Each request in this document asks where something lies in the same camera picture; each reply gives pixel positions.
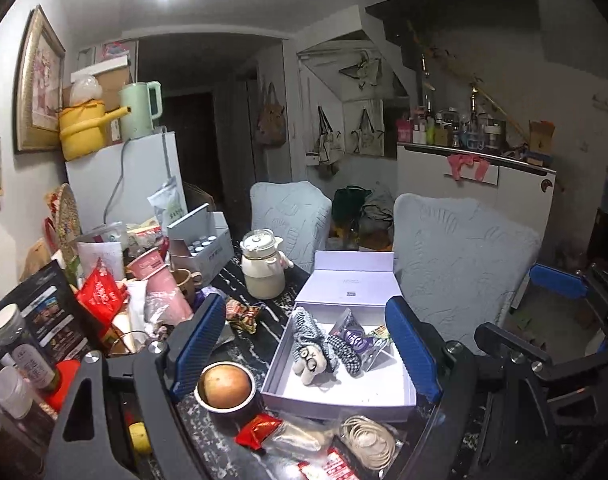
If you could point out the brown shoulder bag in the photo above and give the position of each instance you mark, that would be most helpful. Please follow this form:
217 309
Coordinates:
271 120

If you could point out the steel bowl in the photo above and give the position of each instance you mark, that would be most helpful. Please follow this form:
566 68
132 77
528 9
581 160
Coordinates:
224 412

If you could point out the red plastic bottle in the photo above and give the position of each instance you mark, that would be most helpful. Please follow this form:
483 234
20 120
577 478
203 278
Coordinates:
64 385

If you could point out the yellow pot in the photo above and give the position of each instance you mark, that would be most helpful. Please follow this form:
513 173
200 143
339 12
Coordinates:
81 130

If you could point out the white tote bag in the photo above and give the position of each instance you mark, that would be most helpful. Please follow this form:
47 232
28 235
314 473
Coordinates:
329 140

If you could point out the small open cardboard box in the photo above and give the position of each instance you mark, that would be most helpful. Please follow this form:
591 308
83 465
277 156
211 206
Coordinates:
541 137

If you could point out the pink cloth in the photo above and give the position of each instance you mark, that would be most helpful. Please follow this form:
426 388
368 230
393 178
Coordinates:
466 165

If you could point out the round brown fruit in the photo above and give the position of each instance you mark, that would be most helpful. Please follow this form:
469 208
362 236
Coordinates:
226 385

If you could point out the large red snack bag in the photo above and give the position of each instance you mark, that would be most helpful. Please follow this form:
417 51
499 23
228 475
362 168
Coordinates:
101 295

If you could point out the red and white packet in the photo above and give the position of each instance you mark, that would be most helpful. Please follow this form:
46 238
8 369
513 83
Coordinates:
329 465

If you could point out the white fridge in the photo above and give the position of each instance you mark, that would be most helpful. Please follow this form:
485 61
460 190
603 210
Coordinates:
134 175

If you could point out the small red snack packet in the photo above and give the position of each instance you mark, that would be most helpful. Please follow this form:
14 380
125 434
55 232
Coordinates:
256 430

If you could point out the dark green bag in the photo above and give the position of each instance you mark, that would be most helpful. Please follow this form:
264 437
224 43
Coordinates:
351 205

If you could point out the woven round fan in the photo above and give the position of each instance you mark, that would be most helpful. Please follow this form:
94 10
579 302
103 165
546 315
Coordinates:
66 220

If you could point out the white cabinet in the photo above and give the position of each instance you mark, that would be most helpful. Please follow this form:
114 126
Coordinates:
524 195

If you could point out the pink tumbler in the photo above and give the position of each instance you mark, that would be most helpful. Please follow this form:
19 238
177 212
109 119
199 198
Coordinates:
159 285

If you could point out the glass mug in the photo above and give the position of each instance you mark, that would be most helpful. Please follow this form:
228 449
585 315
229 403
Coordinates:
121 342

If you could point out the brown cardboard box white lid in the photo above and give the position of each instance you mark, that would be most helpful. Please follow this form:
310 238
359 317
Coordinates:
111 80

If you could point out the pink clear plastic bag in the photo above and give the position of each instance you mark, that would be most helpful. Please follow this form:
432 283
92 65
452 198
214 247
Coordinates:
154 310

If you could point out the yellow citrus fruit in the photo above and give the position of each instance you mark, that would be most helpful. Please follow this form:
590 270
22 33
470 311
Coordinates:
140 437

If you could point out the framed picture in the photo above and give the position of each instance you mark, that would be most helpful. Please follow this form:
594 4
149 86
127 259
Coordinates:
39 80

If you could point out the white box of small bottles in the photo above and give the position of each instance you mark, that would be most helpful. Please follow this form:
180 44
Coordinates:
204 245

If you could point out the green and white pouch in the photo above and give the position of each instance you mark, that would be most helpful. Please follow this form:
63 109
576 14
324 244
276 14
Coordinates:
169 205

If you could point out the lavender gift box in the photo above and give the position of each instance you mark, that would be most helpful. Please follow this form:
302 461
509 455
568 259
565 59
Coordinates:
379 385

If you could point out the brown bottle pale label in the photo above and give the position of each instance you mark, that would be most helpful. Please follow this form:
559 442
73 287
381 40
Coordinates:
34 365

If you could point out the black printed bag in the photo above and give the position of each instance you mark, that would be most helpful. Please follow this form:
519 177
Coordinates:
44 310

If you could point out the colourful candy packet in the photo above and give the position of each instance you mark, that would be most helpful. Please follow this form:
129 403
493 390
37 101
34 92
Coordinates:
244 315

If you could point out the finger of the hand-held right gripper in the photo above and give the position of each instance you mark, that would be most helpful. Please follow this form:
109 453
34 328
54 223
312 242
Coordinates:
504 342
559 280

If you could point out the white paper sheet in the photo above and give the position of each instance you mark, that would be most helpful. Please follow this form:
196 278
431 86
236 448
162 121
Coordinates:
99 260

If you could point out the printed tote bag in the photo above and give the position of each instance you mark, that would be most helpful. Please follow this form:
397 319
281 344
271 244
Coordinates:
368 137

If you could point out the small green packet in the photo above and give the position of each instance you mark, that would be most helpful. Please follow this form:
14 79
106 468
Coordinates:
381 331

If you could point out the black case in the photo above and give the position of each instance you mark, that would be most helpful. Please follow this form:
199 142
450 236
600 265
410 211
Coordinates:
604 235

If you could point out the light blue covered chair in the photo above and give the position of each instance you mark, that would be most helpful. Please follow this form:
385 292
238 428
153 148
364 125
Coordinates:
459 250
289 220

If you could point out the bamboo pole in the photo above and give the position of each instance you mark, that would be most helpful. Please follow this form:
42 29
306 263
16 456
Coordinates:
464 72

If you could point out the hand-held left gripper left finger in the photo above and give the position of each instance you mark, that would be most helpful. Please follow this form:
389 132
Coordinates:
199 345

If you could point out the clear packet white contents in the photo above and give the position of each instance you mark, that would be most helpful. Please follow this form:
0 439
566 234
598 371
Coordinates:
294 440

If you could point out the green electric kettle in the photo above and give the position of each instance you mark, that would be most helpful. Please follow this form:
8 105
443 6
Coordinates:
136 110

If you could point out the row of bottles and jars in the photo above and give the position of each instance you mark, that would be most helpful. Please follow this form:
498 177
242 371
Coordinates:
449 130

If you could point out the silver purple foil packet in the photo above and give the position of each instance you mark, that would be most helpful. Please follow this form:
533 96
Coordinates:
356 340

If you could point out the knit doll with glasses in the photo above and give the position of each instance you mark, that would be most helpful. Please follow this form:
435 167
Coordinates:
311 355

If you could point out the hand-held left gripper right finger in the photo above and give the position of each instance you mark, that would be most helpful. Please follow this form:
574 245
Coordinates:
414 350

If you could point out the brown mug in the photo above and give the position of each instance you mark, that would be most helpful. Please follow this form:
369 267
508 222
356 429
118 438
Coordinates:
184 282

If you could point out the cream ceramic teapot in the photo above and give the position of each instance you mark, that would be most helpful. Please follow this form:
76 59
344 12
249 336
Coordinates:
264 270

